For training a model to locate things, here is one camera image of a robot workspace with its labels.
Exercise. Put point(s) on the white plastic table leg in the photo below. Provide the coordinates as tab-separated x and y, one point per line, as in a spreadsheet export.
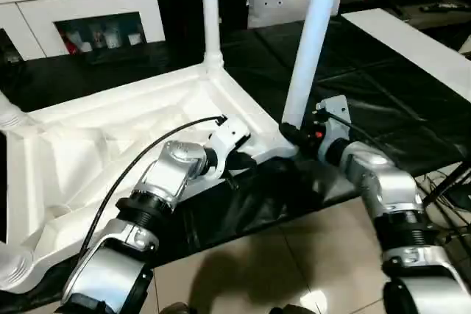
9	115
13	266
211	16
312	34

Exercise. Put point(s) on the black floor stand foot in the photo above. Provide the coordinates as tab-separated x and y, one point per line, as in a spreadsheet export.
449	185

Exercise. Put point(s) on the white cabinet with glass doors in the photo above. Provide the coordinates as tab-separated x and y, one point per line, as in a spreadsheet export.
92	1

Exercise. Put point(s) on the dark robot leg part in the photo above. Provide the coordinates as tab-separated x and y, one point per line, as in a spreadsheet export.
176	308
290	309

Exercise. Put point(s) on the white plastic table top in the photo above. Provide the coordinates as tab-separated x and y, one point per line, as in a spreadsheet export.
92	126

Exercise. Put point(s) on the black cabinet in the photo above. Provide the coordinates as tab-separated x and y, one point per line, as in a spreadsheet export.
184	5

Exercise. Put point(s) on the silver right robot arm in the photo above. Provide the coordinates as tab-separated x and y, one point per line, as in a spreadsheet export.
386	181

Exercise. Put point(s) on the white angled panel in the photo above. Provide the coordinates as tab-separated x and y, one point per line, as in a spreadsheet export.
466	43

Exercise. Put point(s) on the white cup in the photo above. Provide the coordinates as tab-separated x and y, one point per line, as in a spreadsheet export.
133	38

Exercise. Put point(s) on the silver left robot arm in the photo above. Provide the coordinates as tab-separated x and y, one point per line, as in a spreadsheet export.
165	174

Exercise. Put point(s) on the white plastic upturned table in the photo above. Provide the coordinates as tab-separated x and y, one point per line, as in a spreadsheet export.
368	82

